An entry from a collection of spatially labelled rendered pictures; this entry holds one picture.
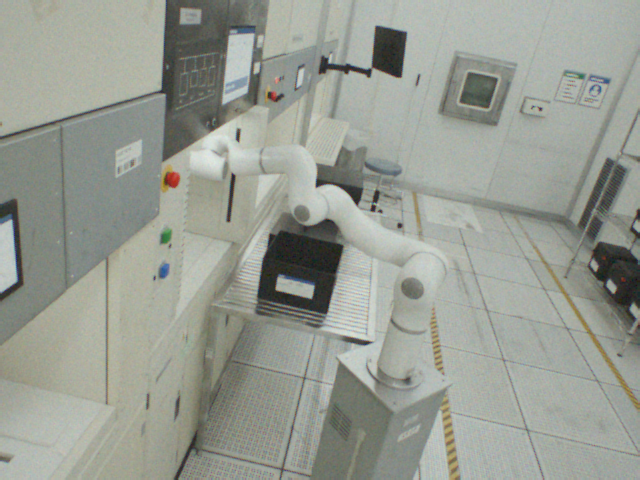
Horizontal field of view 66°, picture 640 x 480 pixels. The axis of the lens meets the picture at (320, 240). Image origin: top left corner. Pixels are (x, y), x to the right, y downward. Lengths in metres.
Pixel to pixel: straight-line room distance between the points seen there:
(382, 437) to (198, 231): 1.05
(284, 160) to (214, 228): 0.59
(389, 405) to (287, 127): 2.21
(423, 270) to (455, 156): 4.74
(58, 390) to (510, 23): 5.47
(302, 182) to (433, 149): 4.62
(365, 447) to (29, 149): 1.34
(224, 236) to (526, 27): 4.64
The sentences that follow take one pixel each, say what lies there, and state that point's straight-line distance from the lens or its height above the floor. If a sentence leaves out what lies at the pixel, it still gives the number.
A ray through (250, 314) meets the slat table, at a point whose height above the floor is 0.75.
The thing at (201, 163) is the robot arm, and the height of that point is 1.23.
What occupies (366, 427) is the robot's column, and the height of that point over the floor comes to 0.61.
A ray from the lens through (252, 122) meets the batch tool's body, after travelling 1.87.
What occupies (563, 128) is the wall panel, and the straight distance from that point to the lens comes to 6.30.
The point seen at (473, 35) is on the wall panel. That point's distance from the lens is 5.95.
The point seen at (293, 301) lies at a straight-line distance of 1.87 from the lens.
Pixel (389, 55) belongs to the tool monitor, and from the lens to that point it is 3.34.
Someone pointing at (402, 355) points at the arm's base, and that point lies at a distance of 1.60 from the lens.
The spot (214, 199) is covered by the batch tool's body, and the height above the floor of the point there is 1.03.
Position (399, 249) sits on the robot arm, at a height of 1.17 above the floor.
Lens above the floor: 1.77
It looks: 24 degrees down
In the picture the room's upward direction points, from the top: 11 degrees clockwise
